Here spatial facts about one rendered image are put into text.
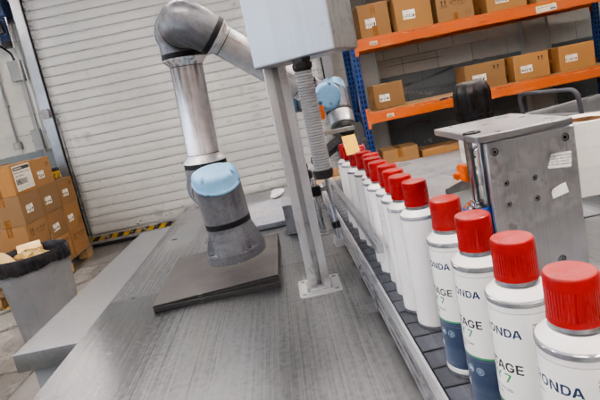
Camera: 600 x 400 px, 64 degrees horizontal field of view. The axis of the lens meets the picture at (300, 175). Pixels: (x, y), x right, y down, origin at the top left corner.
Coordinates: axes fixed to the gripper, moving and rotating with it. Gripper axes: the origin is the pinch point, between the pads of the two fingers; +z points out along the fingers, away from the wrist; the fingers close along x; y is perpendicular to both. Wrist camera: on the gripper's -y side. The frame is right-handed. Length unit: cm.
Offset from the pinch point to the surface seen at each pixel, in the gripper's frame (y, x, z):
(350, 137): -1.6, -30.5, -3.2
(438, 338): -2, -59, 40
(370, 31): 91, 264, -235
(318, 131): -10, -52, 4
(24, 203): -232, 240, -123
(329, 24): -5, -62, -10
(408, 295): -3, -54, 34
